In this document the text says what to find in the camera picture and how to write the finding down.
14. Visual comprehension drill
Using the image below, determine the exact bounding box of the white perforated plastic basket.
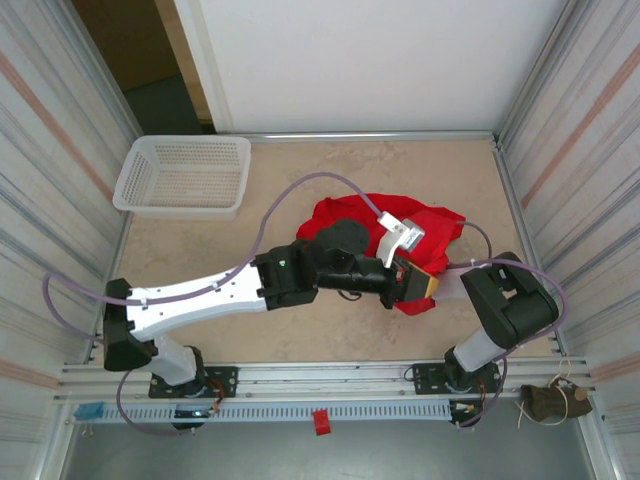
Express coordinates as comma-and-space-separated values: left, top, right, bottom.
112, 135, 252, 221

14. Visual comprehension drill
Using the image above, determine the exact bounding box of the aluminium frame post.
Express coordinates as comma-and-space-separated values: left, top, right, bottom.
63, 0, 150, 151
494, 0, 576, 151

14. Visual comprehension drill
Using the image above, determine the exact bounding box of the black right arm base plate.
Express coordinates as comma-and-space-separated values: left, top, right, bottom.
411, 360, 504, 397

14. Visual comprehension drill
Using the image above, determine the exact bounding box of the white slotted cable duct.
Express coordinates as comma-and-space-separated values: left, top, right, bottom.
102, 399, 454, 423

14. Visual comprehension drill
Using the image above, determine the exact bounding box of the small red block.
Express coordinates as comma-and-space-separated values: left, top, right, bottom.
311, 408, 333, 438

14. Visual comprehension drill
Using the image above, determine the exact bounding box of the aluminium mounting rail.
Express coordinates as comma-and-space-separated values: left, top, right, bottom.
58, 355, 597, 402

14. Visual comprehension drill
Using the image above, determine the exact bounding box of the brown wooden door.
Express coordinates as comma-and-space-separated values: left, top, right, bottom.
71, 0, 182, 92

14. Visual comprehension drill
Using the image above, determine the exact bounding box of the tan wooden door jamb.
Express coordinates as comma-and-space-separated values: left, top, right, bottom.
153, 0, 215, 125

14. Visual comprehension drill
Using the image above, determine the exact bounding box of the brown cloth bag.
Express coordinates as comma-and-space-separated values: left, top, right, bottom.
520, 382, 594, 424

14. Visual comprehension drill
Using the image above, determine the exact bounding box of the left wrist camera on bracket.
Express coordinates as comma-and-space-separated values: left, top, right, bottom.
375, 212, 427, 270

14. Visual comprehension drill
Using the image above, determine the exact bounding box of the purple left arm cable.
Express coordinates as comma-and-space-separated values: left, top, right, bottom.
42, 172, 386, 437

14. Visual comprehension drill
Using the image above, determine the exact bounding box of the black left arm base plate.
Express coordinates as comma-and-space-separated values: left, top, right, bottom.
148, 366, 239, 400

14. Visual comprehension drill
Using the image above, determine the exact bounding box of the small blue block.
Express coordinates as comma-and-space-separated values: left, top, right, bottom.
74, 401, 106, 421

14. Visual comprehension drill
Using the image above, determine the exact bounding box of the aluminium table edge bar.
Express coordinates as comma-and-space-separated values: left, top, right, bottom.
248, 130, 501, 145

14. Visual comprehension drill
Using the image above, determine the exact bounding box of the red t-shirt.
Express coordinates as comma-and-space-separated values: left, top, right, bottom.
295, 192, 467, 317

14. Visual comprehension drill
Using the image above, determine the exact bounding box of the white door frame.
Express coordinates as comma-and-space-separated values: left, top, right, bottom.
173, 0, 234, 127

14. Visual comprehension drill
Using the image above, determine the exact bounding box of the black controller board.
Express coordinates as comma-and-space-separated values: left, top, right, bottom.
172, 405, 222, 420
448, 399, 484, 417

